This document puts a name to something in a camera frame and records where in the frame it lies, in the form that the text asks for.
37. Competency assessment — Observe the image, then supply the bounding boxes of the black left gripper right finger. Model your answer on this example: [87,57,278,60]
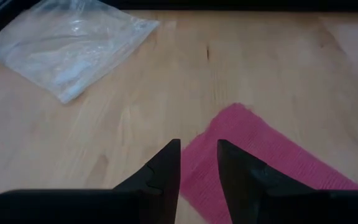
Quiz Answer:
[217,139,358,224]

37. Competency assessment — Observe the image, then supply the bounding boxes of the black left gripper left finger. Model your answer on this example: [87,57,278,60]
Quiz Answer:
[0,139,181,224]

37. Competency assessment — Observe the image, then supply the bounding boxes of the pink bandage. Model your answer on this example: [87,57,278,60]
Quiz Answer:
[180,103,358,224]

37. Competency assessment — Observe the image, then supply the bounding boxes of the clear plastic zip bag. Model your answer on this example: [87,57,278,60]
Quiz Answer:
[0,0,161,105]

